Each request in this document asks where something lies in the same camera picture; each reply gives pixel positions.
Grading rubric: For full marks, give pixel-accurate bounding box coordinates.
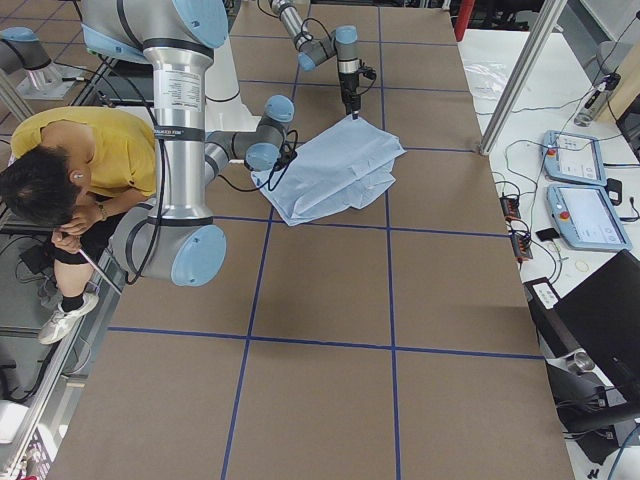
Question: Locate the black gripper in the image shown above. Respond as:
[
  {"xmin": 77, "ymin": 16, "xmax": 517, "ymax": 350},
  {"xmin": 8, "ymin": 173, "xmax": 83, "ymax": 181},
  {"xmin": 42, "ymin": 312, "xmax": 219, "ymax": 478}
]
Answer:
[{"xmin": 338, "ymin": 72, "xmax": 361, "ymax": 119}]

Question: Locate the aluminium frame post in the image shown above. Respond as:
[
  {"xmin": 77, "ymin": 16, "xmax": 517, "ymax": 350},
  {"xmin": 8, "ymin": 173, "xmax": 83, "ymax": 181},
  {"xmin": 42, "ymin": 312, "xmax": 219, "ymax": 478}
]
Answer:
[{"xmin": 478, "ymin": 0, "xmax": 567, "ymax": 156}]

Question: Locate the black monitor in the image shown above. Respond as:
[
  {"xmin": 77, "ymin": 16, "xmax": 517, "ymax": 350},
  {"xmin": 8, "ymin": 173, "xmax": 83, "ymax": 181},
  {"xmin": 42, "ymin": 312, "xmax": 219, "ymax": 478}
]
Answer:
[{"xmin": 524, "ymin": 250, "xmax": 639, "ymax": 399}]

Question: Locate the white sneaker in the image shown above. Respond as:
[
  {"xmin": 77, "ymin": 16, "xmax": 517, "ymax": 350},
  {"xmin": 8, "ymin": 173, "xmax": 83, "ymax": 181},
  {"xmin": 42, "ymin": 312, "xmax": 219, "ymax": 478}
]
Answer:
[{"xmin": 38, "ymin": 293, "xmax": 99, "ymax": 345}]

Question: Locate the clear water bottle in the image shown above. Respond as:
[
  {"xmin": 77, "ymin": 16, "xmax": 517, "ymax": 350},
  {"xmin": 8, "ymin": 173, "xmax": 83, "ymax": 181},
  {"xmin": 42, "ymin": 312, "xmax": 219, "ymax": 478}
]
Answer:
[{"xmin": 574, "ymin": 72, "xmax": 621, "ymax": 127}]

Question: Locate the blue teach pendant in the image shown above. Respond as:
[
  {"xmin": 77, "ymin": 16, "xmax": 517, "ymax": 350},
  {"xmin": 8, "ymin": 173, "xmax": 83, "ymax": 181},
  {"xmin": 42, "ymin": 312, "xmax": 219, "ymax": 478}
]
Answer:
[
  {"xmin": 546, "ymin": 184, "xmax": 633, "ymax": 252},
  {"xmin": 541, "ymin": 130, "xmax": 607, "ymax": 187}
]

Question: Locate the light blue button-up shirt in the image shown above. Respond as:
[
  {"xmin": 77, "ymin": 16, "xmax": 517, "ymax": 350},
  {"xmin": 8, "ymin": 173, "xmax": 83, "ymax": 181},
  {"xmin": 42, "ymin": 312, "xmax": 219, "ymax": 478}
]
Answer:
[{"xmin": 251, "ymin": 116, "xmax": 406, "ymax": 226}]

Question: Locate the upper blue teach pendant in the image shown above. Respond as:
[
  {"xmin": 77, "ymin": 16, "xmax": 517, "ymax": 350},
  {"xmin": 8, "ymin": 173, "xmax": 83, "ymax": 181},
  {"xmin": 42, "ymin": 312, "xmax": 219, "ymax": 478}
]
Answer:
[{"xmin": 541, "ymin": 130, "xmax": 607, "ymax": 187}]

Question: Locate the lower blue teach pendant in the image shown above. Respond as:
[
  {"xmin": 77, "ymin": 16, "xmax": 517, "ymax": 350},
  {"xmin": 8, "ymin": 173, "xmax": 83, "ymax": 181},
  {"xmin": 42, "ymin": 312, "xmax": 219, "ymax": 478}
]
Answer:
[{"xmin": 546, "ymin": 184, "xmax": 633, "ymax": 252}]

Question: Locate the black orange usb hub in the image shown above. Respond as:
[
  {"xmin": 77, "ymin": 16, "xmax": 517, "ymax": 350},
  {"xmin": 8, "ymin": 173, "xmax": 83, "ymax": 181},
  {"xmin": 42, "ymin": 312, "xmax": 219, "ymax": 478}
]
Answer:
[{"xmin": 499, "ymin": 196, "xmax": 522, "ymax": 220}]

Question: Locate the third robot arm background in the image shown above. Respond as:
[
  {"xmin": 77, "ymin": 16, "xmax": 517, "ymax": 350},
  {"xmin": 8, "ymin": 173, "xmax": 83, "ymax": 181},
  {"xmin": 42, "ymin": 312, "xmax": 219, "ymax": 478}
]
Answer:
[{"xmin": 1, "ymin": 27, "xmax": 78, "ymax": 100}]

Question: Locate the person in yellow shirt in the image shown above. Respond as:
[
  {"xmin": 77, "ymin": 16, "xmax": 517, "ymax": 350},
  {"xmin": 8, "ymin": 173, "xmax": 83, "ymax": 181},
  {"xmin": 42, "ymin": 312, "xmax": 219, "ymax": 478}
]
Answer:
[{"xmin": 0, "ymin": 106, "xmax": 161, "ymax": 346}]

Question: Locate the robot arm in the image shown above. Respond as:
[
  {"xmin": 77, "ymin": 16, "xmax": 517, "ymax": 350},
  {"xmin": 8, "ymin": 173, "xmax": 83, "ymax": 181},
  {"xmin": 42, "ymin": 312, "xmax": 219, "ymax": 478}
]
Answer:
[
  {"xmin": 81, "ymin": 1, "xmax": 294, "ymax": 287},
  {"xmin": 257, "ymin": 0, "xmax": 377, "ymax": 119}
]

